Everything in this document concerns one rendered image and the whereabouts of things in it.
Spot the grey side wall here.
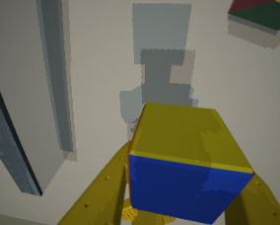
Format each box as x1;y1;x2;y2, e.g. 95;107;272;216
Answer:
0;0;71;196

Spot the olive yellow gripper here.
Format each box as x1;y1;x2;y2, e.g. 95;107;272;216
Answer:
57;140;280;225

